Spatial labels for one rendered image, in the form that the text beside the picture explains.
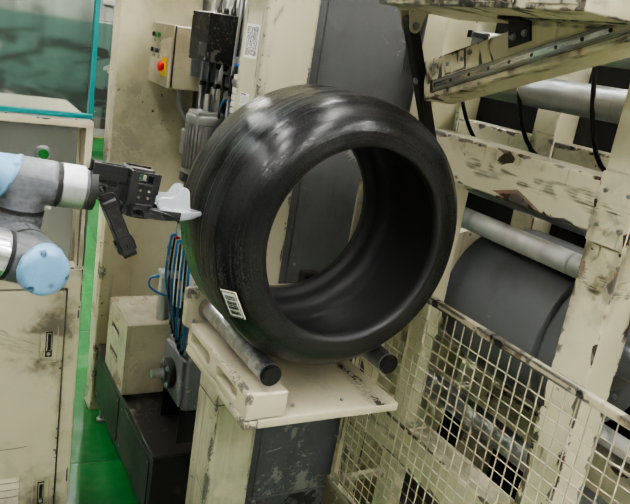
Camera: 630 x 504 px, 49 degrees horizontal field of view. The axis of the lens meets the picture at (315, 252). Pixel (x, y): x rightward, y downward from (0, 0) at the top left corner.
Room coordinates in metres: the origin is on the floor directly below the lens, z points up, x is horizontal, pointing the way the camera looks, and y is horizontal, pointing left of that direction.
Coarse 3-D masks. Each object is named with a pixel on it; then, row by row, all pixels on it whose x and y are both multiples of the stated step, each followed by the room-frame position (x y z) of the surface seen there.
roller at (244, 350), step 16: (208, 304) 1.51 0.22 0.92; (208, 320) 1.49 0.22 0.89; (224, 320) 1.43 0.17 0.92; (224, 336) 1.39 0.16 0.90; (240, 336) 1.35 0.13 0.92; (240, 352) 1.31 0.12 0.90; (256, 352) 1.28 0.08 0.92; (256, 368) 1.25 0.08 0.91; (272, 368) 1.23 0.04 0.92; (272, 384) 1.23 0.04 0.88
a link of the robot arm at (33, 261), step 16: (0, 240) 0.94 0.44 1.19; (16, 240) 0.96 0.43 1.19; (32, 240) 0.98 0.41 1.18; (48, 240) 1.01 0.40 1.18; (0, 256) 0.93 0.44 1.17; (16, 256) 0.94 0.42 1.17; (32, 256) 0.94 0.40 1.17; (48, 256) 0.95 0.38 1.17; (64, 256) 0.97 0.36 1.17; (0, 272) 0.93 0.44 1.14; (16, 272) 0.94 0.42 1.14; (32, 272) 0.94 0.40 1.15; (48, 272) 0.95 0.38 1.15; (64, 272) 0.97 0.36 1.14; (32, 288) 0.95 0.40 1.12; (48, 288) 0.95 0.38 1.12
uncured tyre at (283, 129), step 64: (256, 128) 1.28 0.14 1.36; (320, 128) 1.25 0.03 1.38; (384, 128) 1.31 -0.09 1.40; (192, 192) 1.32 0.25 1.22; (256, 192) 1.19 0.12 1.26; (384, 192) 1.64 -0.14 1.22; (448, 192) 1.40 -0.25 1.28; (192, 256) 1.30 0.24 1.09; (256, 256) 1.19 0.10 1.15; (384, 256) 1.62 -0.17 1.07; (448, 256) 1.43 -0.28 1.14; (256, 320) 1.21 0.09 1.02; (320, 320) 1.52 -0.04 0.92; (384, 320) 1.36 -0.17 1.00
